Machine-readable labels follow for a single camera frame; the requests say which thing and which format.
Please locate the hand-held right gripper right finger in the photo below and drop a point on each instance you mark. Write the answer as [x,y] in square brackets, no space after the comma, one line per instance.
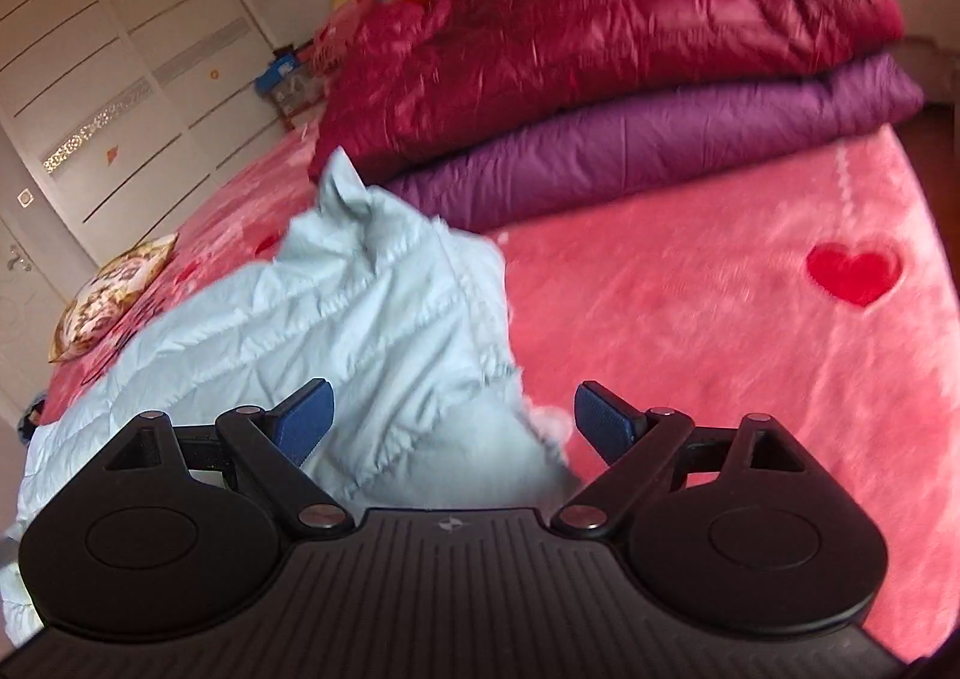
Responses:
[604,420]

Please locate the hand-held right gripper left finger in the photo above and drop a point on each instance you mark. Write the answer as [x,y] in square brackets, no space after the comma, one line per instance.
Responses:
[304,424]

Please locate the light blue down jacket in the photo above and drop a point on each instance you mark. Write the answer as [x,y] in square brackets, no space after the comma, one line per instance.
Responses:
[390,319]

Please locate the pink heart print blanket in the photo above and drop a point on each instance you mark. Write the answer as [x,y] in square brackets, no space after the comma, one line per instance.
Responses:
[750,349]

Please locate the floral pillow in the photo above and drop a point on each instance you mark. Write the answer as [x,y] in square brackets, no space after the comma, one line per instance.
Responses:
[112,296]

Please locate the purple down jacket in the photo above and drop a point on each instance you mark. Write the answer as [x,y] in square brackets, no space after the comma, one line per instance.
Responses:
[637,146]

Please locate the white door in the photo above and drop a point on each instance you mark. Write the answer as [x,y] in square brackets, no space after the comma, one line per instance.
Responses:
[30,319]

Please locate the blue box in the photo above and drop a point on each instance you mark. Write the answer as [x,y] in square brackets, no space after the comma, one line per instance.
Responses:
[279,75]

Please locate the red down jacket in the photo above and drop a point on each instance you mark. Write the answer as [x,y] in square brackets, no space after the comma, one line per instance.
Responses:
[600,33]

